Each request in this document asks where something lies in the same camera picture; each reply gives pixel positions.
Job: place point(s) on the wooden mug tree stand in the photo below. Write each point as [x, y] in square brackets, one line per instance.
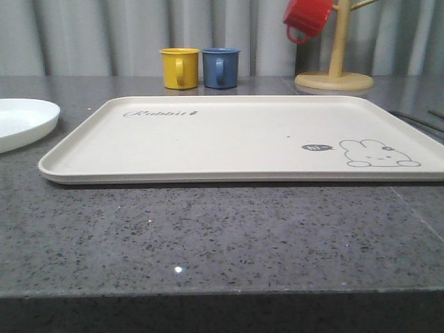
[335, 78]

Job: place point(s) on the metal chopstick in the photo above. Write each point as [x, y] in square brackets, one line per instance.
[416, 120]

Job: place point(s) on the beige rabbit serving tray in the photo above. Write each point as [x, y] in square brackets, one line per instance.
[147, 139]

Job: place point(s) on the grey curtain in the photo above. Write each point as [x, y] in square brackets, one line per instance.
[124, 38]

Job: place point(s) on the blue enamel mug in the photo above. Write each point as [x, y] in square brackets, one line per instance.
[220, 67]

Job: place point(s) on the red enamel mug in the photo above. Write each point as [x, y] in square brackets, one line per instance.
[307, 16]

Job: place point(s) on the white round plate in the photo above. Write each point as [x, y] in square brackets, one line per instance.
[24, 121]

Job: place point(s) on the yellow enamel mug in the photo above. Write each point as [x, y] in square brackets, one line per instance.
[180, 68]

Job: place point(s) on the silver metal spoon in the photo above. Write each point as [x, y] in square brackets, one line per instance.
[436, 113]

